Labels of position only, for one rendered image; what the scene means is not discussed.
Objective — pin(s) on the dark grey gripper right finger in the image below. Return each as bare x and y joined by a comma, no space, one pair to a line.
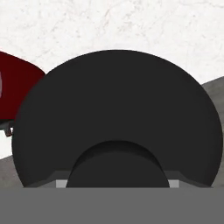
178,179

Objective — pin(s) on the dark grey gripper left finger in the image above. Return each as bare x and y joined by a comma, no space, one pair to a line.
55,179

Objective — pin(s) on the dark red blender base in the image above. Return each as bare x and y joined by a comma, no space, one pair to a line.
17,87

